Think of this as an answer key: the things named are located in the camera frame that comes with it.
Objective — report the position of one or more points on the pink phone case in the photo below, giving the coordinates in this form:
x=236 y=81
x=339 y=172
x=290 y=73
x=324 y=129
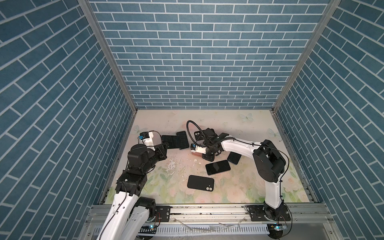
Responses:
x=199 y=155

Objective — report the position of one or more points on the light blue phone case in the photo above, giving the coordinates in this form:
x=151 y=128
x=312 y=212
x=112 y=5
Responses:
x=183 y=142

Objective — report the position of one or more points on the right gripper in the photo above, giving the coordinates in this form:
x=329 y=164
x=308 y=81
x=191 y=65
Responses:
x=209 y=158

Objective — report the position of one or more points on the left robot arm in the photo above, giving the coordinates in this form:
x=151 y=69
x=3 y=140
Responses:
x=129 y=211

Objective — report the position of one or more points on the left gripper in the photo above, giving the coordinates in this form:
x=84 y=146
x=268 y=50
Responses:
x=161 y=153

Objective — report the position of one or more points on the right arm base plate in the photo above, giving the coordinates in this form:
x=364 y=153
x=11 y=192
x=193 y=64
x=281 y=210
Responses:
x=259 y=213

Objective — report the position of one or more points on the aluminium front rail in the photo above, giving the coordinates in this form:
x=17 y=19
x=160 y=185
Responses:
x=302 y=213

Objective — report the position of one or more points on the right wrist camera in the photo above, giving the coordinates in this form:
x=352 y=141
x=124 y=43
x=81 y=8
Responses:
x=196 y=149

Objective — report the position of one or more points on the black phone case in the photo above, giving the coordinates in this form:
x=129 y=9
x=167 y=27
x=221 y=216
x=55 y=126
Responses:
x=200 y=135
x=200 y=183

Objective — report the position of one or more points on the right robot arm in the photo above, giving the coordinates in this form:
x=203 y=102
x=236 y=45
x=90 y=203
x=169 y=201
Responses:
x=269 y=162

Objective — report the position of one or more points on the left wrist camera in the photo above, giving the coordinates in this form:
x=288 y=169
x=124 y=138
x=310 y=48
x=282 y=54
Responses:
x=147 y=138

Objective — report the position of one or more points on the white slotted cable duct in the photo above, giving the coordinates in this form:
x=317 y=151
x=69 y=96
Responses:
x=205 y=230

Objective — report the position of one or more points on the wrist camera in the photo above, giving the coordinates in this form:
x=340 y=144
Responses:
x=147 y=138
x=196 y=149

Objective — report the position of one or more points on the purple-edged black phone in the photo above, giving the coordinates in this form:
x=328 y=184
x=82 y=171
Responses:
x=172 y=141

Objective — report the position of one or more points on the blue-edged black phone right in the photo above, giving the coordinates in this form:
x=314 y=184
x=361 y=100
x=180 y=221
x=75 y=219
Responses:
x=234 y=158

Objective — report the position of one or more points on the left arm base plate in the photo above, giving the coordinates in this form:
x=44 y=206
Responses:
x=162 y=214

